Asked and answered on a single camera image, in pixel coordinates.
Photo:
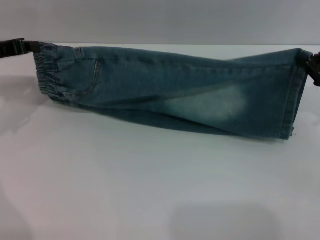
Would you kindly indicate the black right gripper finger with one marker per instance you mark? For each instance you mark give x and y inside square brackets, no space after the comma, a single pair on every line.
[317,54]
[313,70]

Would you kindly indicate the blue denim shorts cartoon print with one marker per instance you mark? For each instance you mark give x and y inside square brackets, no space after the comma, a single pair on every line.
[175,95]

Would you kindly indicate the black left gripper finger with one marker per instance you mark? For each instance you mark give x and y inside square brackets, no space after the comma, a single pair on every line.
[12,48]

